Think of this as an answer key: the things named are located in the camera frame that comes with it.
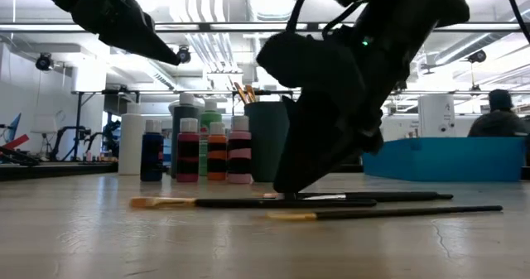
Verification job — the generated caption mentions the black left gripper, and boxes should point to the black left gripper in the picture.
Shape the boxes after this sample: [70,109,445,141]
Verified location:
[28,0,182,66]

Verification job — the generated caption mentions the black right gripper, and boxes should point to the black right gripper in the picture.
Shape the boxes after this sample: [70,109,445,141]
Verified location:
[256,5,415,194]

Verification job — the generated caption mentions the dark green plastic cup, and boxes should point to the dark green plastic cup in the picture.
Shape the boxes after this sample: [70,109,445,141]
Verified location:
[243,100,292,184]

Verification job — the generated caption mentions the wide black paintbrush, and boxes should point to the wide black paintbrush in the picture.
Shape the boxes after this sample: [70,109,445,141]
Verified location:
[130,195,378,210]

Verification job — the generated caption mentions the black paintbrush silver ferrule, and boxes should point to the black paintbrush silver ferrule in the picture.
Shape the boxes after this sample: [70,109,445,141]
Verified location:
[262,190,455,202]

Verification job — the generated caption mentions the magenta paint bottle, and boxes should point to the magenta paint bottle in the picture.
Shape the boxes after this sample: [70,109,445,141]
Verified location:
[176,118,201,184]

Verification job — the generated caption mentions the black paintbrush gold ferrule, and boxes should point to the black paintbrush gold ferrule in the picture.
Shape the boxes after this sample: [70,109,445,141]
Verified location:
[266,204,504,222]

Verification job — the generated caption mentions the blue paint bottle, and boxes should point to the blue paint bottle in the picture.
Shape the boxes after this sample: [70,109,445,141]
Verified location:
[139,119,165,183]

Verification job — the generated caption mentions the teal plastic bin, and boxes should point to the teal plastic bin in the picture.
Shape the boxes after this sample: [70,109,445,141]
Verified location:
[362,136,526,184]

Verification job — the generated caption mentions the pink paint bottle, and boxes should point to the pink paint bottle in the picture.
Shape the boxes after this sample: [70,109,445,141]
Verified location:
[226,115,253,185]

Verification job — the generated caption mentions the large dark grey paint bottle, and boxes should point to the large dark grey paint bottle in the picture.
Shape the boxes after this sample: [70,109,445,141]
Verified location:
[171,92,202,180]

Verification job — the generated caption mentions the orange paint bottle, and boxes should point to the orange paint bottle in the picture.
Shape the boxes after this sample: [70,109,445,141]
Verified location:
[206,121,229,182]

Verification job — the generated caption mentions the large green paint bottle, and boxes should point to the large green paint bottle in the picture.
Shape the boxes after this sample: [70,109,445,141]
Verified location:
[198,99,223,177]

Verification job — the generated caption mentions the black ceiling spotlight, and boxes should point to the black ceiling spotlight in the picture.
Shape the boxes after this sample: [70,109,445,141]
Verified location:
[175,46,192,65]
[35,51,54,72]
[467,48,488,65]

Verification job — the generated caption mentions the black overhead crossbar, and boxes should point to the black overhead crossbar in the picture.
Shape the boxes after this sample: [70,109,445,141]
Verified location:
[0,21,530,33]

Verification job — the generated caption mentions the tall white plastic bottle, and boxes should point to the tall white plastic bottle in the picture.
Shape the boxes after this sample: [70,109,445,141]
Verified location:
[118,103,146,176]

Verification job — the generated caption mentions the white round column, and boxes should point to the white round column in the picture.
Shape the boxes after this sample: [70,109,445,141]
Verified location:
[417,94,456,138]

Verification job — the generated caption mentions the blue panel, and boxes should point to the blue panel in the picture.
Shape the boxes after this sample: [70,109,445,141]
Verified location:
[6,113,22,142]

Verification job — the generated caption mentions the dark neighbouring table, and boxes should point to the dark neighbouring table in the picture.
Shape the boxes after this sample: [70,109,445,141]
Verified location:
[0,161,119,182]

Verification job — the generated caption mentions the red bar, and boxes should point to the red bar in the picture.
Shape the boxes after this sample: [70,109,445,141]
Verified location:
[0,133,30,152]

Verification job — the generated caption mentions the person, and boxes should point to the person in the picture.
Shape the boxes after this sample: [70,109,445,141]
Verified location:
[467,89,530,138]

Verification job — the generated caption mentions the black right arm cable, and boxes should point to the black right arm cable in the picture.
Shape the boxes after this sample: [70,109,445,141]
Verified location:
[500,0,530,44]
[285,0,320,34]

